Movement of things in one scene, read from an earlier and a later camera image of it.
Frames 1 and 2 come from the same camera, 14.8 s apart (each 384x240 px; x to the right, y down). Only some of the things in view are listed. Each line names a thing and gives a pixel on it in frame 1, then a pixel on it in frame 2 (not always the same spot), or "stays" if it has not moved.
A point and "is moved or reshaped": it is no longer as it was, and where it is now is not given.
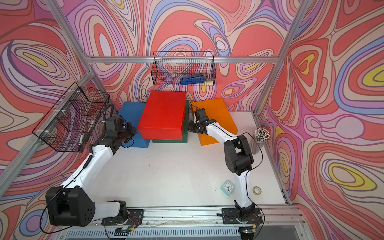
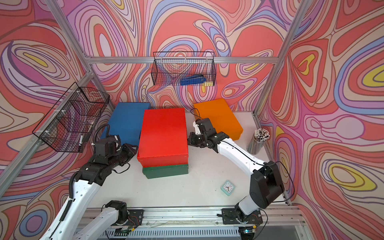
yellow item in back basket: x=207 y=83 stays
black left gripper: x=131 y=129 → x=130 y=151
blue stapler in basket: x=198 y=78 stays
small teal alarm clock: x=227 y=187 stays
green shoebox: x=185 y=129 → x=165 y=171
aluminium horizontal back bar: x=182 y=60 stays
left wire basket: x=70 y=123 stays
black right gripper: x=191 y=128 → x=191 y=140
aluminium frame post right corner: x=298 y=16 stays
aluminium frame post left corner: x=79 y=43 stays
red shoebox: x=163 y=117 is moved or reshaped
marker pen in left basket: x=81 y=140 stays
